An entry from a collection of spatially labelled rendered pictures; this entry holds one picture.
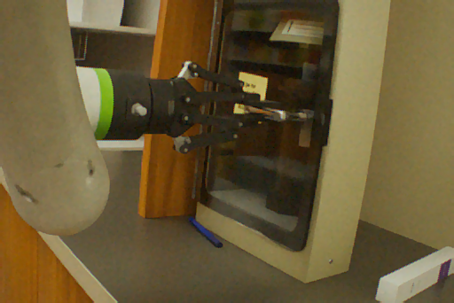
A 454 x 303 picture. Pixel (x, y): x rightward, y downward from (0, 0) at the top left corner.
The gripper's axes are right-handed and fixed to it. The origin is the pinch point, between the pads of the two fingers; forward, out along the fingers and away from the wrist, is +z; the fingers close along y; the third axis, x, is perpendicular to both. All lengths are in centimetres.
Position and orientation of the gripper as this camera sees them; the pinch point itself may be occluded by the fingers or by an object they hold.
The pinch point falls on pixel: (256, 110)
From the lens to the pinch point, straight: 78.1
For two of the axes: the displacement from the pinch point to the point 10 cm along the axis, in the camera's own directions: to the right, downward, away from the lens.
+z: 8.0, -0.1, 6.0
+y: 1.1, -9.8, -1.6
